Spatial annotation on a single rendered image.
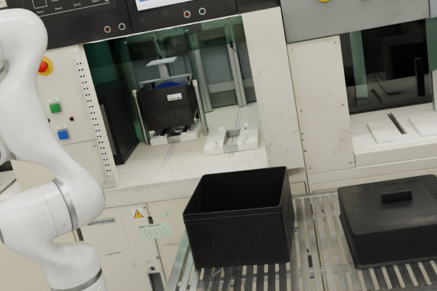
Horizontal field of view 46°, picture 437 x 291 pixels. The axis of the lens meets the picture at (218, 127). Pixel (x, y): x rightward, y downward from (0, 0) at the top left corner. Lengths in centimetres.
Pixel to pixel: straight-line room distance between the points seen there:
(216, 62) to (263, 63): 100
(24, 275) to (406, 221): 148
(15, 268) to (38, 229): 112
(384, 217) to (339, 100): 48
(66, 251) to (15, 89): 37
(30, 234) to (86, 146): 81
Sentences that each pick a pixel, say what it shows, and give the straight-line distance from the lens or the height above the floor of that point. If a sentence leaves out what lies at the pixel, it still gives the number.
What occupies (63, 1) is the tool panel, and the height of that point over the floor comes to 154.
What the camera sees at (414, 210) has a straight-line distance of 146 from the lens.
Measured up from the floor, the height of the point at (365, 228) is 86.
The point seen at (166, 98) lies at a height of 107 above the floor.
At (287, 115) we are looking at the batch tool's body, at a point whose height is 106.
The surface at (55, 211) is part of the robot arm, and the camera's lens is 114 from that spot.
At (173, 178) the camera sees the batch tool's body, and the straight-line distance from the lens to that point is 187.
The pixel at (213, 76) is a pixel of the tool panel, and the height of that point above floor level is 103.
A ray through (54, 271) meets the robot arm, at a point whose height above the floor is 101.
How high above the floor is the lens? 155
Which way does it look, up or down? 17 degrees down
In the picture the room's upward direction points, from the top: 11 degrees counter-clockwise
